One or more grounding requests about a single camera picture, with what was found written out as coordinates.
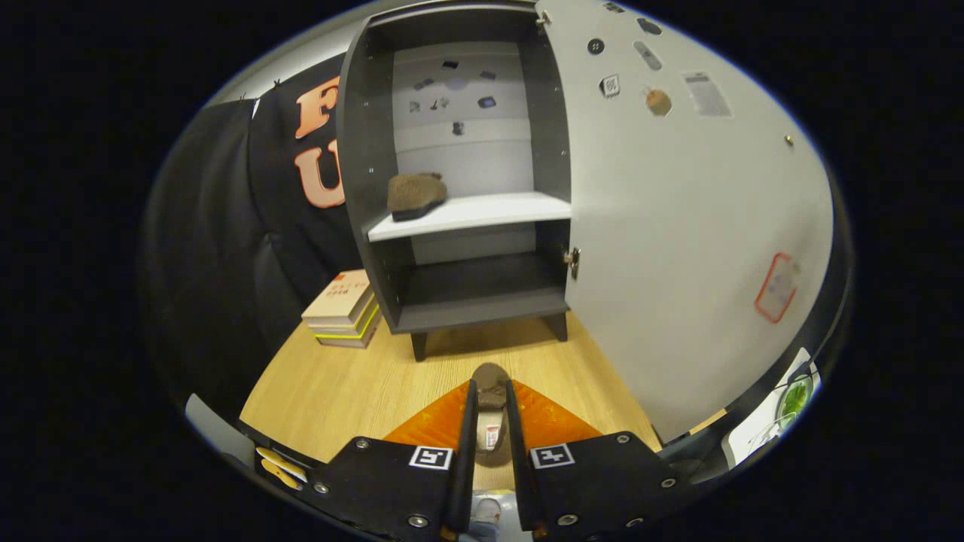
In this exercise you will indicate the black backdrop cloth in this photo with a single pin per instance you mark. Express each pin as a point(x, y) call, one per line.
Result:
point(218, 263)

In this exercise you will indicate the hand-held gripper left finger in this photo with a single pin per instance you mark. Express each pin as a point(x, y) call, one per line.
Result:
point(463, 482)

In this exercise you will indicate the white green printed card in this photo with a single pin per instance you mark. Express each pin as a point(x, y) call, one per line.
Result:
point(768, 421)

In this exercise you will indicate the beige red cover book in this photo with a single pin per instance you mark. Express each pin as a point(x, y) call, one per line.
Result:
point(343, 293)

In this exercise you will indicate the dark grey shoe cabinet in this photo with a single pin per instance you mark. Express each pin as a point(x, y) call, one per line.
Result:
point(482, 290)

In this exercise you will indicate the yellow edged book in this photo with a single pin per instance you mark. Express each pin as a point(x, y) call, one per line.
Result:
point(354, 330)

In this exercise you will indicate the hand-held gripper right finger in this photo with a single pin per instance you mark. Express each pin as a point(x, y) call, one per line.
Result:
point(523, 489)

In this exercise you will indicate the brown fuzzy shoe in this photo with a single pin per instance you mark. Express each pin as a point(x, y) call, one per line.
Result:
point(491, 384)
point(414, 194)

